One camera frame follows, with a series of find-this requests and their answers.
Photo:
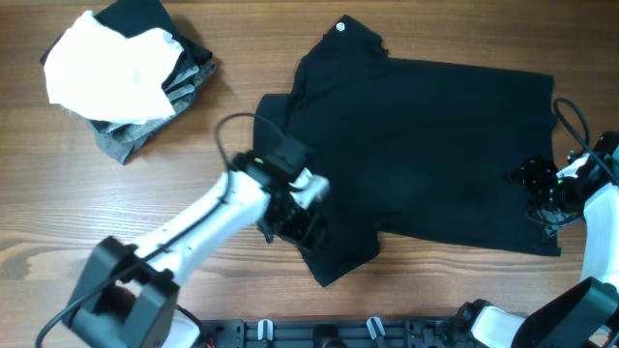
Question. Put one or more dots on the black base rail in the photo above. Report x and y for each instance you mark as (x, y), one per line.
(413, 332)

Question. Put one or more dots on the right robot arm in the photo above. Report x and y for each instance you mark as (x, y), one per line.
(587, 189)

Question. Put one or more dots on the black polo shirt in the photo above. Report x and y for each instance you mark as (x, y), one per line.
(417, 148)

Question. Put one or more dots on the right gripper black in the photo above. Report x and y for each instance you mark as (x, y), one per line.
(531, 174)

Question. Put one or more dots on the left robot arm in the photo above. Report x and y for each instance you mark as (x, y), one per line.
(127, 294)

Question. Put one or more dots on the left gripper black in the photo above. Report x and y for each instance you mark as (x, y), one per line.
(306, 228)

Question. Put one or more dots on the white folded cloth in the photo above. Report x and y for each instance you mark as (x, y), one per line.
(101, 75)

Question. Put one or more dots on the grey folded garment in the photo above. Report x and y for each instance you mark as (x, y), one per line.
(120, 141)

